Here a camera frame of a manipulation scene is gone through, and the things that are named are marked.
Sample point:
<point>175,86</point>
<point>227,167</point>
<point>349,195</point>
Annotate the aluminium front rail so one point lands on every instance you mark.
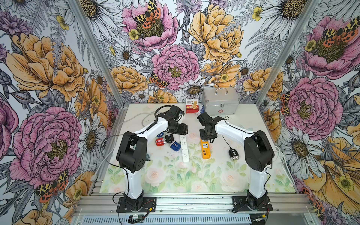
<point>106,204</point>

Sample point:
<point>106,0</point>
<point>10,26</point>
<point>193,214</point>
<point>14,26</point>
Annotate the orange power strip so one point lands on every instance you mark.
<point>205,147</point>

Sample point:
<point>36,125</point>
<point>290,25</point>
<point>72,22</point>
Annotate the red white bandage box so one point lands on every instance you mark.
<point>192,105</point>

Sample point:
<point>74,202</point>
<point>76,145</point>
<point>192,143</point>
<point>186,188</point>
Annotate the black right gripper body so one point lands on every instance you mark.
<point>205,134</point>

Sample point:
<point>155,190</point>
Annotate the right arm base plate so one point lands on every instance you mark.
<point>251,204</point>

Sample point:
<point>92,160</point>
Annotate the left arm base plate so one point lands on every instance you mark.
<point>142,204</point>

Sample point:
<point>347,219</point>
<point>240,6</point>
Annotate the white power strip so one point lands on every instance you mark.
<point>184,149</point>

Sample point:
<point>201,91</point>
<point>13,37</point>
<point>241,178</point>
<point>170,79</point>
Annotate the blue white tissue pack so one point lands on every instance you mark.
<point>201,110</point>

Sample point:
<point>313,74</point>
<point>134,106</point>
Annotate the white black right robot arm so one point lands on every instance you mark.
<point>258,153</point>

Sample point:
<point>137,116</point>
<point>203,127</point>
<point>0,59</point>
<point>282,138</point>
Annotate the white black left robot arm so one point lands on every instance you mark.
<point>133,151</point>

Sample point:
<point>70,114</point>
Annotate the black silver shaver head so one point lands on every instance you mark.
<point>169,138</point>

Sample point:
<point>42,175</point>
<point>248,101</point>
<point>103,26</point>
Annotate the silver first aid case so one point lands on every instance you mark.
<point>220,101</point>

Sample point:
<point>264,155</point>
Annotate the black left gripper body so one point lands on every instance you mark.
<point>178,129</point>

